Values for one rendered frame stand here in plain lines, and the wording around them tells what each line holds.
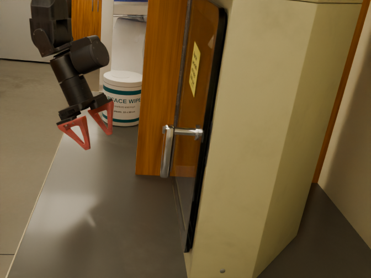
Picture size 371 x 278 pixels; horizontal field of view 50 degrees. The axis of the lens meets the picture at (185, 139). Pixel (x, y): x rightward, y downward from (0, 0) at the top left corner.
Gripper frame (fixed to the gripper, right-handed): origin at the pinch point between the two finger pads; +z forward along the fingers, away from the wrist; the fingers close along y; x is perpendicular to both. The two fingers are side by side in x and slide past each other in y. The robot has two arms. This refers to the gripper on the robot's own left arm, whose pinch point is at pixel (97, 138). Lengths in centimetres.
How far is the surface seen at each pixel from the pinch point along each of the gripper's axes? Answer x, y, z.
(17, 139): 195, 160, 10
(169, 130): -28.9, -20.8, -1.5
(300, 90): -48, -16, -1
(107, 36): 30, 72, -26
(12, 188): 155, 102, 32
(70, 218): 2.0, -16.2, 11.2
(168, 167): -26.1, -20.7, 4.2
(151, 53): -17.1, 7.5, -13.3
